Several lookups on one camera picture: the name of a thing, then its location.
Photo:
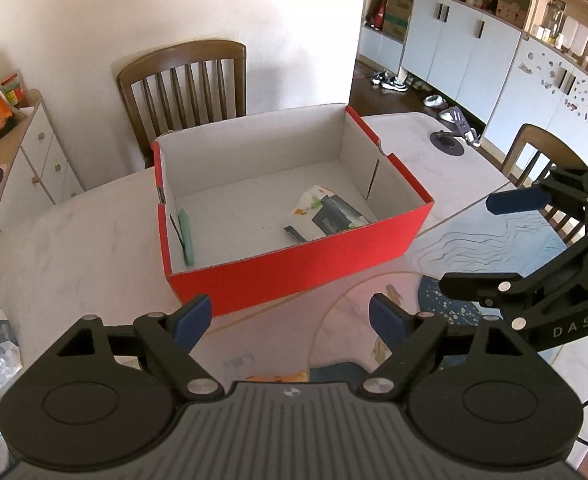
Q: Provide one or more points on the brown wooden slatted chair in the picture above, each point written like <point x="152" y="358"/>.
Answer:
<point x="534" y="135"/>
<point x="183" y="52"/>

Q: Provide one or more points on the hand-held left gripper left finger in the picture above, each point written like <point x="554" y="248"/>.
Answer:
<point x="193" y="317"/>

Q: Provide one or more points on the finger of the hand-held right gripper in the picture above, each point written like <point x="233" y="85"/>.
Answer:
<point x="516" y="200"/>
<point x="474" y="285"/>

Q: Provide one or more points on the printed clear table mat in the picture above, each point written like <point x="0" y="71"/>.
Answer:
<point x="299" y="340"/>

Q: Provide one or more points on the white marble desktop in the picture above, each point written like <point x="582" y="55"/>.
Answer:
<point x="73" y="260"/>

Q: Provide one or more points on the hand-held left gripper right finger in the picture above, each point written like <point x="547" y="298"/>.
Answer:
<point x="386" y="317"/>

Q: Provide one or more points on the red bag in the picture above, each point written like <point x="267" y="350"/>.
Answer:
<point x="376" y="15"/>

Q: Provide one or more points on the white door wall cabinet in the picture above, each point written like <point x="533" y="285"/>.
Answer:
<point x="464" y="50"/>

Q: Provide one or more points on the white slipper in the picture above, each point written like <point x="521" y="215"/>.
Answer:
<point x="445" y="116"/>
<point x="433" y="101"/>

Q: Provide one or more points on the red lid jar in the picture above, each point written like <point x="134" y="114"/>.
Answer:
<point x="11" y="90"/>

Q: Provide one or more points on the light green pen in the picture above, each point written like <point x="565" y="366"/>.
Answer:
<point x="186" y="237"/>

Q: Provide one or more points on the white green snack packet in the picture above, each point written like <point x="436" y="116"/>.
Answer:
<point x="324" y="210"/>

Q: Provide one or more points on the white sideboard with drawers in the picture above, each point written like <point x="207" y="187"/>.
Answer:
<point x="38" y="160"/>

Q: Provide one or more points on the red cardboard box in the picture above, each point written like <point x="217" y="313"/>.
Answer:
<point x="299" y="270"/>

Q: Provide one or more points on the brown cardboard carton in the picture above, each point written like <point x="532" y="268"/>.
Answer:
<point x="396" y="15"/>

